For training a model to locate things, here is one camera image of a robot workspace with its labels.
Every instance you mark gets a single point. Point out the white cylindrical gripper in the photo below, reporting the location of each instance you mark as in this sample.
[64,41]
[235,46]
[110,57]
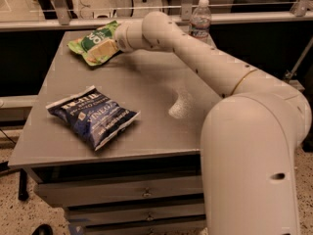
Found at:
[121,37]

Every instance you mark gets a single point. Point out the green rice chip bag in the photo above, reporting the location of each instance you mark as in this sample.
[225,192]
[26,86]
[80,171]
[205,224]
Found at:
[82,45]

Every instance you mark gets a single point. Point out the blue chip bag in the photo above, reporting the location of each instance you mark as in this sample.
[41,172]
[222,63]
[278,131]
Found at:
[93,116]

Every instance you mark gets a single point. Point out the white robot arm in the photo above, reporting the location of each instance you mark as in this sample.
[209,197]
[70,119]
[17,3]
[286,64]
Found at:
[248,139]

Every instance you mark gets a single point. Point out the metal guard railing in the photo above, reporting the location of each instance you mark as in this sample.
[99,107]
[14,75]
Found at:
[27,14]

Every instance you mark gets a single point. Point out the clear plastic water bottle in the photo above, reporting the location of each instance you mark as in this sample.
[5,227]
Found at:
[200,21]

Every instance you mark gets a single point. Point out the grey drawer cabinet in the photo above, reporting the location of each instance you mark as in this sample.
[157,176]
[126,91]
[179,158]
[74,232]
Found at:
[118,147]

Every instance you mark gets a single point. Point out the top grey drawer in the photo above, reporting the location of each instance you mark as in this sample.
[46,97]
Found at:
[85,193]

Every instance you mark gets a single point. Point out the grey drawer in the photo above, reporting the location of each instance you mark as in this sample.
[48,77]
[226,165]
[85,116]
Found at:
[85,193]
[130,214]
[141,228]

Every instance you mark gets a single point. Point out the black stand leg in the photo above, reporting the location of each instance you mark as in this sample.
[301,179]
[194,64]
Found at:
[22,194]

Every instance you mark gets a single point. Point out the middle grey drawer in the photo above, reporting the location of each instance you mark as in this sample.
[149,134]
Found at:
[130,214]

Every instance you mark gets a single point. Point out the black round floor object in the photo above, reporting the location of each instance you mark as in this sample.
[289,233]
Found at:
[43,229]

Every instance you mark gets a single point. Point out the bottom grey drawer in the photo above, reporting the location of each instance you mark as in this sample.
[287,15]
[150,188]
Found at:
[141,228]

